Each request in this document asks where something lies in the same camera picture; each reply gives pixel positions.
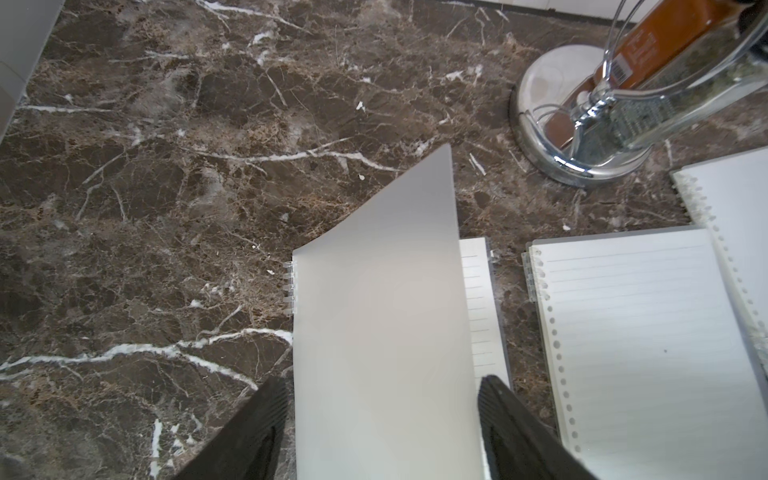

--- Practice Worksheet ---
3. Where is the chrome hook stand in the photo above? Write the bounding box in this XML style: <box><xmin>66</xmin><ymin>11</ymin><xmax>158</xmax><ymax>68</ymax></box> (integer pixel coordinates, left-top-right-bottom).
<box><xmin>509</xmin><ymin>1</ymin><xmax>767</xmax><ymax>188</ymax></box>

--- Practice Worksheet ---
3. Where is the green spice bottle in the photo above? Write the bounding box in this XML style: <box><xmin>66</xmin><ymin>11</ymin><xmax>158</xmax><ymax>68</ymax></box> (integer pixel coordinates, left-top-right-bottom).
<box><xmin>568</xmin><ymin>34</ymin><xmax>767</xmax><ymax>177</ymax></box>

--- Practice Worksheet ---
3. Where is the brown spice bottle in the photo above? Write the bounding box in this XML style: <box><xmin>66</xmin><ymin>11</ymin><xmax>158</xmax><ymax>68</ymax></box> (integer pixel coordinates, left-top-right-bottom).
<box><xmin>609</xmin><ymin>0</ymin><xmax>743</xmax><ymax>89</ymax></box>

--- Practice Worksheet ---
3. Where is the spiral notebook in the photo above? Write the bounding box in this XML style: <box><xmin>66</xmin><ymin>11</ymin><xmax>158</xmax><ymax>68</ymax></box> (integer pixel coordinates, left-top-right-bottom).
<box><xmin>289</xmin><ymin>145</ymin><xmax>509</xmax><ymax>479</ymax></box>
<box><xmin>672</xmin><ymin>147</ymin><xmax>767</xmax><ymax>369</ymax></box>
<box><xmin>527</xmin><ymin>227</ymin><xmax>767</xmax><ymax>479</ymax></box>

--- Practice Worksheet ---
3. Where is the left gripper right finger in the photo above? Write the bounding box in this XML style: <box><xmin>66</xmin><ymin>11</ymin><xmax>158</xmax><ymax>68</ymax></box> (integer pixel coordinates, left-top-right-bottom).
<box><xmin>477</xmin><ymin>375</ymin><xmax>595</xmax><ymax>480</ymax></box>

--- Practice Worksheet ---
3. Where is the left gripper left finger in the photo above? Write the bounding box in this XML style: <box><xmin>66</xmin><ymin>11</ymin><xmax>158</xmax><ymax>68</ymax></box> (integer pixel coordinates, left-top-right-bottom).
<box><xmin>175</xmin><ymin>377</ymin><xmax>289</xmax><ymax>480</ymax></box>

